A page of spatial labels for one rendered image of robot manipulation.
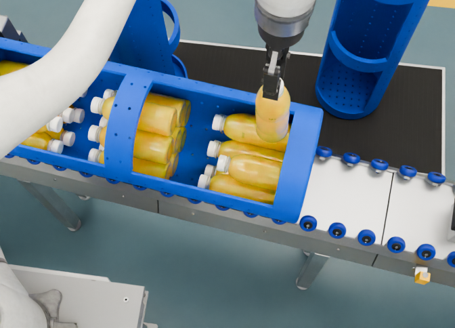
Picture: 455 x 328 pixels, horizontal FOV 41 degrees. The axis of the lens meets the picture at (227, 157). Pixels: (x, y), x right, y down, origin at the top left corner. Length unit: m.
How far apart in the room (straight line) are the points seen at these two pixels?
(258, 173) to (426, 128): 1.36
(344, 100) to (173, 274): 1.02
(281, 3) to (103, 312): 0.85
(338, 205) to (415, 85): 1.20
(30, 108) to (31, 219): 1.99
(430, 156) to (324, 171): 1.01
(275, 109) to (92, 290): 0.60
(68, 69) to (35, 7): 2.44
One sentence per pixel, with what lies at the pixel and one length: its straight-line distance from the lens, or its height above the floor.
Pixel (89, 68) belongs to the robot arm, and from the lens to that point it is 0.75.
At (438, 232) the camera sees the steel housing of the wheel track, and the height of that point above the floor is 0.93.
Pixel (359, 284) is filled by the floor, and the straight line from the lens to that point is 2.54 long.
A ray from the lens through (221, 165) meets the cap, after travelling 1.42.
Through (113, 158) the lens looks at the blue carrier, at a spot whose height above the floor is 1.17.
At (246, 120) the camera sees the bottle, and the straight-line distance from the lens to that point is 1.45.
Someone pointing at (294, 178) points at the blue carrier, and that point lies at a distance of 1.33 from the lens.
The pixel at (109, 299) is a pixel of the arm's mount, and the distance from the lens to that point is 1.43.
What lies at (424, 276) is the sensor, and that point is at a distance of 1.60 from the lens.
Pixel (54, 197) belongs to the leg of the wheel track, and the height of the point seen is 0.38.
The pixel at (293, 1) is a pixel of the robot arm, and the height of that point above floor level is 1.78.
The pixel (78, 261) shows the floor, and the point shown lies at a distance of 2.59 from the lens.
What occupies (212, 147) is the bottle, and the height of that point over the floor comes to 1.08.
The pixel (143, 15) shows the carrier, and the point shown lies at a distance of 1.96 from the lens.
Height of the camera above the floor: 2.46
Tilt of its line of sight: 69 degrees down
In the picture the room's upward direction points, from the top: 3 degrees counter-clockwise
